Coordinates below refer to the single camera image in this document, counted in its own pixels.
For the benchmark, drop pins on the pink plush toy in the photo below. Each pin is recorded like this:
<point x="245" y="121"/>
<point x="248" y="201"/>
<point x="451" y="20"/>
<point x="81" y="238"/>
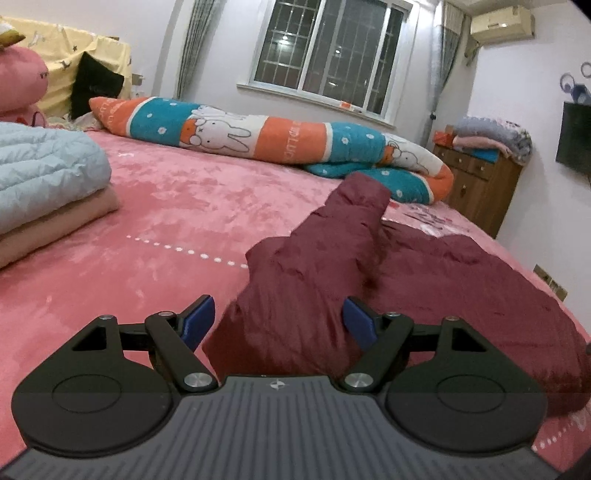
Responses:
<point x="21" y="78"/>

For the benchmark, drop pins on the light blue folded quilt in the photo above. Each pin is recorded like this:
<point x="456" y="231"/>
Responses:
<point x="41" y="166"/>

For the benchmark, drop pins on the wall air conditioner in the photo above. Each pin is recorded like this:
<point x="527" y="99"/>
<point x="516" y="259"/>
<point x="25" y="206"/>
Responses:
<point x="501" y="23"/>

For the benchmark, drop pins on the small red item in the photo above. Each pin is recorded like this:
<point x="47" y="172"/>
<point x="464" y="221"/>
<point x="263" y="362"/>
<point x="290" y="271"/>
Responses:
<point x="443" y="137"/>

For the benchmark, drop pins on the maroon puffer jacket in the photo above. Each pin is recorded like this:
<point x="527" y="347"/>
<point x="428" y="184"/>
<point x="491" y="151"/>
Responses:
<point x="300" y="286"/>

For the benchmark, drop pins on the rolled rabbit print blanket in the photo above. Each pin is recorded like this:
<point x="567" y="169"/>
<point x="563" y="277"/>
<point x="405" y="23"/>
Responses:
<point x="286" y="138"/>

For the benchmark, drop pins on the pink folded blanket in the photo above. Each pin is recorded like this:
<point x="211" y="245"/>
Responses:
<point x="475" y="143"/>

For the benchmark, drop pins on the yellow printed cloth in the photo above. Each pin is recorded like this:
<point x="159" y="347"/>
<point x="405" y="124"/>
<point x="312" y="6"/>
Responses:
<point x="83" y="44"/>

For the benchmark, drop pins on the black cushion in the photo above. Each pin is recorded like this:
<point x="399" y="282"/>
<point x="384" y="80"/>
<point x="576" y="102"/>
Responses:
<point x="94" y="85"/>

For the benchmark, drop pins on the brass wall socket plate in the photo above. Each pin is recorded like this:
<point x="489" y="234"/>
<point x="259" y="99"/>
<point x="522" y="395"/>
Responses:
<point x="543" y="273"/>
<point x="559" y="290"/>

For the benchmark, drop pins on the peach folded blanket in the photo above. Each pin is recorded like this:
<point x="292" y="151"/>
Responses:
<point x="60" y="224"/>

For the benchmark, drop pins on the barred window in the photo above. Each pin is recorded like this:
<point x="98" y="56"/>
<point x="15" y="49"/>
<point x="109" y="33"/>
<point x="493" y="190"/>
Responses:
<point x="323" y="46"/>

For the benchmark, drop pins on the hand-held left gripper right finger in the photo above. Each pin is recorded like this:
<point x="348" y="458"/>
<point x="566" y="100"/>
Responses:
<point x="358" y="323"/>

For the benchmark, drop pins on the grey sheer curtain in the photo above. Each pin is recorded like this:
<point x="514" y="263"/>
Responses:
<point x="443" y="69"/>
<point x="196" y="41"/>

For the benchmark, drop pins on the blue circle wall decals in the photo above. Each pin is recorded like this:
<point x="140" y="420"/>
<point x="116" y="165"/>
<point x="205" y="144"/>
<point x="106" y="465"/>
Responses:
<point x="577" y="87"/>

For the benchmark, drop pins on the small orange object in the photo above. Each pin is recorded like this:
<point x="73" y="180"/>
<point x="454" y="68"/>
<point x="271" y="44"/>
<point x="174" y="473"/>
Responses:
<point x="347" y="106"/>

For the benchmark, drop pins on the wall-mounted black television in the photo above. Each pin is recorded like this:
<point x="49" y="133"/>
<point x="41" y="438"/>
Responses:
<point x="575" y="138"/>

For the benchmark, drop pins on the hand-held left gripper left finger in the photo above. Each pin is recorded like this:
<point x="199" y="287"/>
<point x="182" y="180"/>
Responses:
<point x="199" y="321"/>

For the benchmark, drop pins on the blue flat item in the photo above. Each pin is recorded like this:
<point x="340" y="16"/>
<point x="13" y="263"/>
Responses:
<point x="488" y="156"/>

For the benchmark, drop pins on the wooden cabinet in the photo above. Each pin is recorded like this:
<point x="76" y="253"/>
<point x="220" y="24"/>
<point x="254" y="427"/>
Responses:
<point x="480" y="194"/>

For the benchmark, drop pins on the folded blankets on dresser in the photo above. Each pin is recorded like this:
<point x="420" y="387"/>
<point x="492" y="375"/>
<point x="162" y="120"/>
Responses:
<point x="498" y="131"/>

